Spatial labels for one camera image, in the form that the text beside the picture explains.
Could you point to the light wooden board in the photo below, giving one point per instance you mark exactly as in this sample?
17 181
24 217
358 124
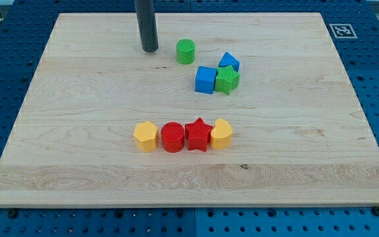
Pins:
232 110

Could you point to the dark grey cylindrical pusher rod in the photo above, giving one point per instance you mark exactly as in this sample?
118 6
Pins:
145 13

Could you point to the red star block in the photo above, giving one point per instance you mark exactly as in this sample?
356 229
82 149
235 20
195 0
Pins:
198 134

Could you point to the green star block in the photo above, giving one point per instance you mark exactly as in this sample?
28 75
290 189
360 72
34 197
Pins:
227 79

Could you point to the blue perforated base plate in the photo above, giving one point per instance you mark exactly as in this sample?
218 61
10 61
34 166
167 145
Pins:
25 27

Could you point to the white fiducial marker tag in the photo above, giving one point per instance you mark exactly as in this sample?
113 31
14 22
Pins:
343 31

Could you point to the red cylinder block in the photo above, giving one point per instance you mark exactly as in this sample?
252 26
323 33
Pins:
172 134

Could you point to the yellow crescent block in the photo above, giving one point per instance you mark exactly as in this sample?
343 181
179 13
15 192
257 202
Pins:
221 134

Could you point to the yellow hexagon block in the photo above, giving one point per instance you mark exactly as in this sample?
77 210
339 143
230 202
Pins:
146 136

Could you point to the blue cube block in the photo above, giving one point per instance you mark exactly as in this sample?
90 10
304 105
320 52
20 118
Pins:
205 80

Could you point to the blue triangular prism block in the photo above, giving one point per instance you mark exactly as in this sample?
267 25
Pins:
229 60

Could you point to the green cylinder block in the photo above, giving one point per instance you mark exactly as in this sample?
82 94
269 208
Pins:
185 51

